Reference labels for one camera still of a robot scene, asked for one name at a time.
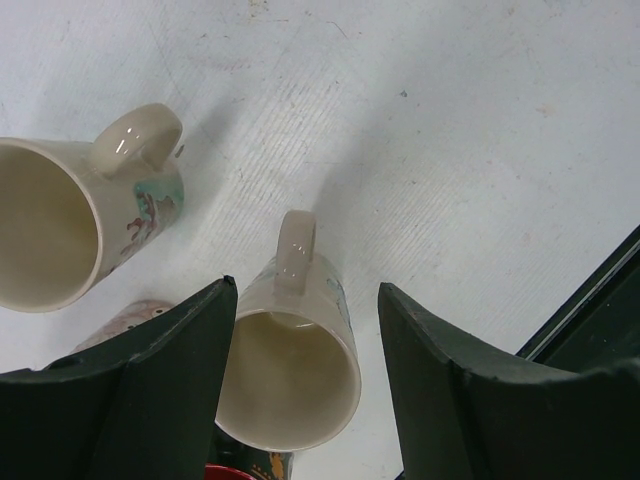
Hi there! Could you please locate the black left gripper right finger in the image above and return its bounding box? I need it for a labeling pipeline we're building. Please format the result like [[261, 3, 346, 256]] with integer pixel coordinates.
[[378, 283, 639, 479]]

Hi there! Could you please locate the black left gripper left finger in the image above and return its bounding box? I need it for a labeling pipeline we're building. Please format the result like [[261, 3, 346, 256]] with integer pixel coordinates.
[[1, 277, 238, 479]]

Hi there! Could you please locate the pink patterned mug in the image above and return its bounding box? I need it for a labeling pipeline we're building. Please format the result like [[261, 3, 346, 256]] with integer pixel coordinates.
[[44, 300, 174, 376]]

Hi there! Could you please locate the black mug with red interior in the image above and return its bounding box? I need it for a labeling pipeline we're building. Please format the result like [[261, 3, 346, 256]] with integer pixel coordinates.
[[204, 425, 293, 480]]

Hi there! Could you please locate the cream mug with sea print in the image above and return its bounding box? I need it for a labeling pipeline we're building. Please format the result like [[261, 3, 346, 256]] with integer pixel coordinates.
[[215, 210, 362, 452]]

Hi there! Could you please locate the beige mug with red print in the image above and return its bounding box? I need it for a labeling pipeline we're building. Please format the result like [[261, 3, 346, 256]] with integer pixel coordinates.
[[1, 103, 185, 313]]

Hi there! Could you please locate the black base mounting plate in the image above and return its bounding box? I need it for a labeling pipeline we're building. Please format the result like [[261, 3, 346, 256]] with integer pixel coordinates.
[[517, 229, 639, 372]]

